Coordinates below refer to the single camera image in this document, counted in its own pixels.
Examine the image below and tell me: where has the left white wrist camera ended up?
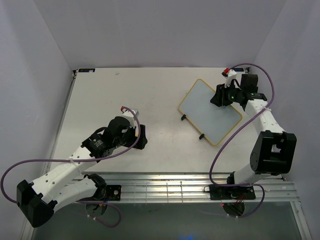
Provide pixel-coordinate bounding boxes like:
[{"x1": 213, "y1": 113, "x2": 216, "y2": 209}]
[{"x1": 120, "y1": 106, "x2": 140, "y2": 121}]

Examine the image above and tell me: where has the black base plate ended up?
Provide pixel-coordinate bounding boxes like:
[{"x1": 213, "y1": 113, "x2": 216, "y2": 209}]
[
  {"x1": 203, "y1": 184, "x2": 256, "y2": 200},
  {"x1": 93, "y1": 185, "x2": 122, "y2": 202}
]

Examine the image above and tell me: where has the blue corner label right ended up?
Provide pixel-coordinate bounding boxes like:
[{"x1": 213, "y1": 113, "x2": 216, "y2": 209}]
[{"x1": 233, "y1": 67, "x2": 245, "y2": 73}]

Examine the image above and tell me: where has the aluminium rail frame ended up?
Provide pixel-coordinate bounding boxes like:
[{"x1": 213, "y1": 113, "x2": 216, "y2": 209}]
[{"x1": 100, "y1": 172, "x2": 300, "y2": 204}]

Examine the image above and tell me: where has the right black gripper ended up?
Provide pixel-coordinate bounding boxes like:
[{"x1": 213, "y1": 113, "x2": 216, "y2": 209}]
[{"x1": 209, "y1": 80, "x2": 243, "y2": 107}]

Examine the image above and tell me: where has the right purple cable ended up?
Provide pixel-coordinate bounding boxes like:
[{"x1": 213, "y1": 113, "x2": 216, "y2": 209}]
[{"x1": 199, "y1": 63, "x2": 277, "y2": 219}]

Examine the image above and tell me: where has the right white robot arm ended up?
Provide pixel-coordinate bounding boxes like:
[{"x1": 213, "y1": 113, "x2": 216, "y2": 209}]
[{"x1": 210, "y1": 68, "x2": 297, "y2": 199}]

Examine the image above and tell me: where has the blue corner label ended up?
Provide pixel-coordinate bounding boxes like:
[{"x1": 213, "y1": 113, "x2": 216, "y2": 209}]
[
  {"x1": 233, "y1": 67, "x2": 245, "y2": 73},
  {"x1": 78, "y1": 68, "x2": 96, "y2": 73}
]

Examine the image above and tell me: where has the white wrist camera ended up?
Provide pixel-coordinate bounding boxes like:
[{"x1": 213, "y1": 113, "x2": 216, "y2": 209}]
[
  {"x1": 120, "y1": 106, "x2": 140, "y2": 121},
  {"x1": 221, "y1": 68, "x2": 237, "y2": 88}
]

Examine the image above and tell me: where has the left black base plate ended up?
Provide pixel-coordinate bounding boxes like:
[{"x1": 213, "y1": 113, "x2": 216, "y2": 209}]
[{"x1": 93, "y1": 185, "x2": 122, "y2": 202}]

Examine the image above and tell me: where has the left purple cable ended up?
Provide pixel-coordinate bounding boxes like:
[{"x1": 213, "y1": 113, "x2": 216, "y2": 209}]
[{"x1": 0, "y1": 106, "x2": 141, "y2": 228}]

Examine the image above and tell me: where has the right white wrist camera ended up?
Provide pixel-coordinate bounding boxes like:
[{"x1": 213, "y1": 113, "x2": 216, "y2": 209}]
[{"x1": 221, "y1": 68, "x2": 237, "y2": 88}]

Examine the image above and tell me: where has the blue corner label left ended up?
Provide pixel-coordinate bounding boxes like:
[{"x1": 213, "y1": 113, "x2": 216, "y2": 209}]
[{"x1": 78, "y1": 68, "x2": 96, "y2": 73}]

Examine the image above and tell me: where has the yellow-framed small whiteboard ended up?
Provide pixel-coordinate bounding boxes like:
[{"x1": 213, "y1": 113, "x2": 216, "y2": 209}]
[{"x1": 178, "y1": 78, "x2": 243, "y2": 146}]

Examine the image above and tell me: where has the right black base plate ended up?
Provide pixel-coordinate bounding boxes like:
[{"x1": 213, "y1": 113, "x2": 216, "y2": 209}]
[{"x1": 203, "y1": 184, "x2": 256, "y2": 200}]

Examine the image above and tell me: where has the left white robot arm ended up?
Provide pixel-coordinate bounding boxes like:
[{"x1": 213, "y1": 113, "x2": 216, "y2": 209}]
[{"x1": 16, "y1": 115, "x2": 148, "y2": 228}]

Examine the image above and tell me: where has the purple cable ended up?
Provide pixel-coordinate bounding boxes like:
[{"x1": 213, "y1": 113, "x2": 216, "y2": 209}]
[
  {"x1": 199, "y1": 63, "x2": 277, "y2": 219},
  {"x1": 0, "y1": 106, "x2": 141, "y2": 228}
]

